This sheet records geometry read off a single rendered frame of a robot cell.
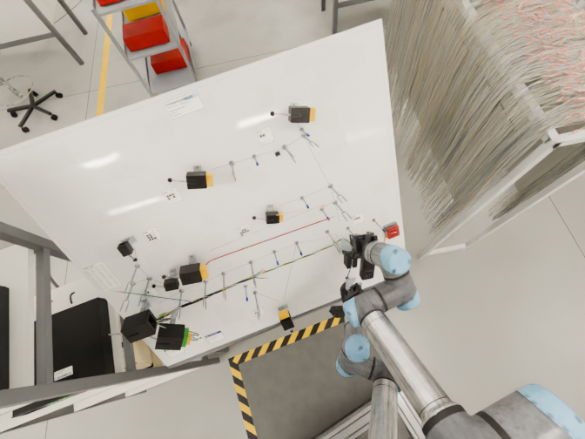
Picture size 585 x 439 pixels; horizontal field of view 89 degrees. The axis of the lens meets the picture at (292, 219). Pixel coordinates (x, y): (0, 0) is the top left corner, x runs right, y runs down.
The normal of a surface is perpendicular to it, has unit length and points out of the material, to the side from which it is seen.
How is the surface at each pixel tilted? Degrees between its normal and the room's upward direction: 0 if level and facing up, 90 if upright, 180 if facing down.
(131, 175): 54
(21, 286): 0
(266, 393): 0
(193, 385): 0
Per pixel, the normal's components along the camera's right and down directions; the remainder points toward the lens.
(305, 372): -0.09, -0.38
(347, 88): 0.22, 0.47
